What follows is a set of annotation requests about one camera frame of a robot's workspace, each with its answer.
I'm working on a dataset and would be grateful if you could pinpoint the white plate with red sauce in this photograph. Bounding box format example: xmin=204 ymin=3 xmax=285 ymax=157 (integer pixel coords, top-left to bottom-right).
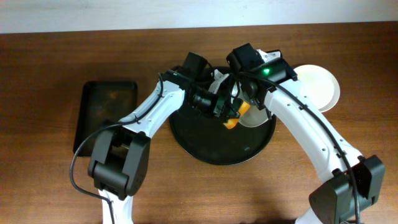
xmin=231 ymin=82 xmax=270 ymax=128

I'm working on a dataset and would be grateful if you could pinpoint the white plate with yellow sauce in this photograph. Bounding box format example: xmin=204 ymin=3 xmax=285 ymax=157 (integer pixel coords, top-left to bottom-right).
xmin=294 ymin=65 xmax=341 ymax=113

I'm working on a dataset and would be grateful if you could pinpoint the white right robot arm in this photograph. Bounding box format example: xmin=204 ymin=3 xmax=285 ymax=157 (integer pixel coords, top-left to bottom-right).
xmin=240 ymin=72 xmax=386 ymax=223

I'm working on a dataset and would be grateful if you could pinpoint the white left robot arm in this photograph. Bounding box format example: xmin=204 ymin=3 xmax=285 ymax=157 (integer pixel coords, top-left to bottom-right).
xmin=88 ymin=80 xmax=239 ymax=223

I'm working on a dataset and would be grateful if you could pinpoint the round black tray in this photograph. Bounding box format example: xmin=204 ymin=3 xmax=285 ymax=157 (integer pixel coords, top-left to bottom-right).
xmin=169 ymin=103 xmax=276 ymax=166

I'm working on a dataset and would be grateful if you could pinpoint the black rectangular tray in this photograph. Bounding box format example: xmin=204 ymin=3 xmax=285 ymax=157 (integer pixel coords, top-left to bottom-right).
xmin=73 ymin=81 xmax=137 ymax=152

